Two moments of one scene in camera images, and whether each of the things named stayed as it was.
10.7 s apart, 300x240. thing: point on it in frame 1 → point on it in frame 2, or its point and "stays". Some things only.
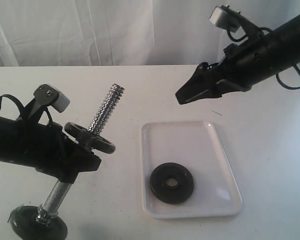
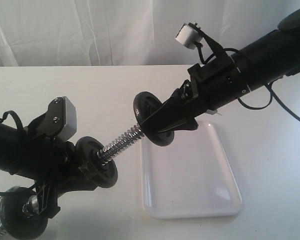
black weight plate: x=172 y=195 → x=144 y=103
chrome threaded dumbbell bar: x=49 y=210 → x=32 y=206
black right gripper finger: x=203 y=79 → x=177 y=109
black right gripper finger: x=212 y=93 → x=191 y=124
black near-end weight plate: x=24 y=226 → x=11 y=215
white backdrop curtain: x=103 y=33 stays
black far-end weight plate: x=87 y=140 → x=91 y=165
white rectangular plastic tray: x=196 y=145 stays
